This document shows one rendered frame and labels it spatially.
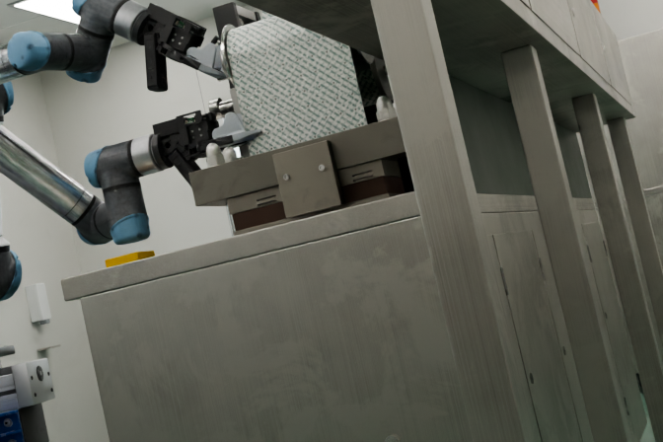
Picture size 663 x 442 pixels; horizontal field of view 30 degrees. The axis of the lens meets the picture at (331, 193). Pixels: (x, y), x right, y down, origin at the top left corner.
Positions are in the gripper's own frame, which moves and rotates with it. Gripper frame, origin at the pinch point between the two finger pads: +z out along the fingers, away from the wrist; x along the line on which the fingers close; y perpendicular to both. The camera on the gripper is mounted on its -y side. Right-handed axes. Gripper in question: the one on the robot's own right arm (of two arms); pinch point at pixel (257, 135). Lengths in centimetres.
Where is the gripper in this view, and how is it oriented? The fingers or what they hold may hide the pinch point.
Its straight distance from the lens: 233.1
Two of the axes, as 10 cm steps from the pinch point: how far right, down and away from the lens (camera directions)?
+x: 3.1, 0.1, 9.5
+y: -2.2, -9.7, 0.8
